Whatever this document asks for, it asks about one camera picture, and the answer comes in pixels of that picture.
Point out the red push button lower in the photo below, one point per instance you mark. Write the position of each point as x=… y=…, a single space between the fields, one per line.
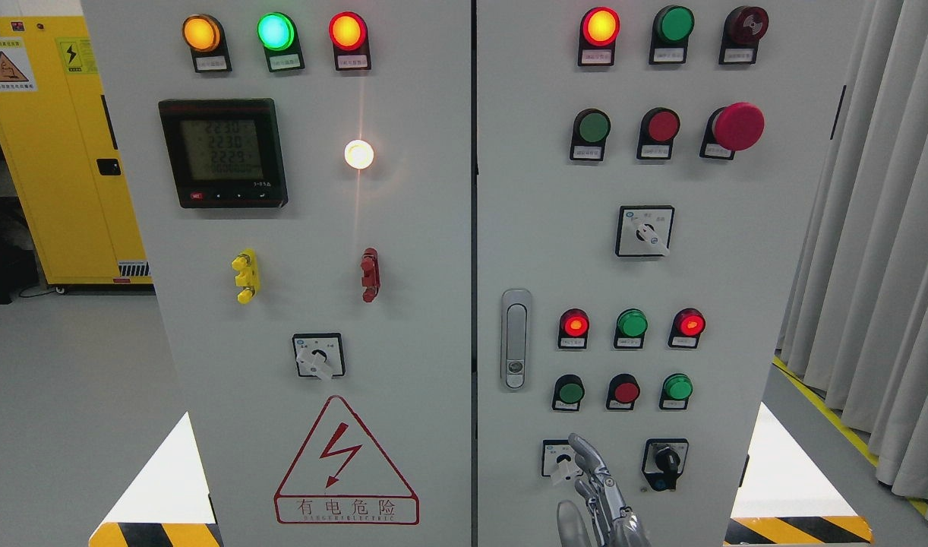
x=623 y=392

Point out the right door upper rotary switch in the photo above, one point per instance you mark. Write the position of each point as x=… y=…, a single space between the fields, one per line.
x=644 y=232

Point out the silver door handle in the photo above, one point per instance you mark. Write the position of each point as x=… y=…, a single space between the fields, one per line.
x=515 y=308

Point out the red lit indicator middle left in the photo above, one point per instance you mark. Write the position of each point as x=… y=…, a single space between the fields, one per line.
x=573 y=330

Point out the left door rotary switch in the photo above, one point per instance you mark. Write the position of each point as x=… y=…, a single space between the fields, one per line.
x=319 y=355

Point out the white rotary switch bottom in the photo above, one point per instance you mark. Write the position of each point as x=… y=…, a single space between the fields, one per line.
x=558 y=463

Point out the door rotary switch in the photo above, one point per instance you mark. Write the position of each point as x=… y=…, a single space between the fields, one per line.
x=644 y=232
x=319 y=355

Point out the yellow safety cabinet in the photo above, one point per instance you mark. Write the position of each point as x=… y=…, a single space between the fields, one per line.
x=63 y=156

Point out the red emergency stop button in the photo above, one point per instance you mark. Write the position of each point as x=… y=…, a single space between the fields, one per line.
x=733 y=128

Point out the red indicator light top right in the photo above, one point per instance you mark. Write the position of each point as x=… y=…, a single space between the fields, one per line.
x=598 y=33

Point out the red push button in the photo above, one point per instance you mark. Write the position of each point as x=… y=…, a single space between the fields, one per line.
x=623 y=392
x=657 y=131

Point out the red terminal connector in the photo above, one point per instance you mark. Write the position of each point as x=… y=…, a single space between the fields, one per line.
x=370 y=266

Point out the digital power meter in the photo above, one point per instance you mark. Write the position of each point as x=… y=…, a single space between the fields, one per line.
x=225 y=153

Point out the orange indicator light left door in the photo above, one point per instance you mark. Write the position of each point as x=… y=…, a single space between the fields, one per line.
x=206 y=39

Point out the red push button upper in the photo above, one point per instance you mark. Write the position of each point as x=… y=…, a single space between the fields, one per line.
x=657 y=131

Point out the red indicator light left door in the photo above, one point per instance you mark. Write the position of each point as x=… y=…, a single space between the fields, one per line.
x=349 y=35

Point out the red electric danger sign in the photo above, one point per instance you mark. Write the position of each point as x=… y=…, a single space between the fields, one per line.
x=342 y=476

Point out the red lit indicator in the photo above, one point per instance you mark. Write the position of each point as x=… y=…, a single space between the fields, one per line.
x=686 y=329
x=573 y=330

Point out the red lit indicator middle right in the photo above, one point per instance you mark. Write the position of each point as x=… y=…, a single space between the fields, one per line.
x=686 y=329

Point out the yellow terminal connector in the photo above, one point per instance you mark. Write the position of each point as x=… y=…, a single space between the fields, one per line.
x=247 y=275

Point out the black key selector switch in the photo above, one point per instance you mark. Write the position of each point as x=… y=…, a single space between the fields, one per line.
x=664 y=462

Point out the green push button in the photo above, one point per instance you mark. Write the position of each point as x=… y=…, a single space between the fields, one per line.
x=676 y=391
x=567 y=394
x=590 y=131

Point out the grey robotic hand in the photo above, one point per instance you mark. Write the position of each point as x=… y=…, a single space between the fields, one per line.
x=614 y=522

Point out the grey curtain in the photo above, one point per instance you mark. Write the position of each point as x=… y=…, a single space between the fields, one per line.
x=857 y=324

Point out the white glowing indicator light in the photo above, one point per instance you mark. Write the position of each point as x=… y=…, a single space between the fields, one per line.
x=359 y=154

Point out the green indicator light left door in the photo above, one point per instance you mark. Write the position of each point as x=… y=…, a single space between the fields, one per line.
x=279 y=38

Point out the green push button lower right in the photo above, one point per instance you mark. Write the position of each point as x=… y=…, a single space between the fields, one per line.
x=676 y=391

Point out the green push button lower left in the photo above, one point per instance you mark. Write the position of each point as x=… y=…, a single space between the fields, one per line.
x=567 y=394

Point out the dark red buzzer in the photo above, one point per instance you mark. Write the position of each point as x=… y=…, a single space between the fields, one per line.
x=744 y=28

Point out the green indicator middle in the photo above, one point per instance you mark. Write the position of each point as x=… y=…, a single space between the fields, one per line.
x=629 y=329

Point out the green push button upper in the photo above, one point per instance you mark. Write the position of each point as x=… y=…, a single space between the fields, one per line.
x=590 y=131

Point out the green indicator light top right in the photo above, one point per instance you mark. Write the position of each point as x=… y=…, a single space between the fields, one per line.
x=671 y=30

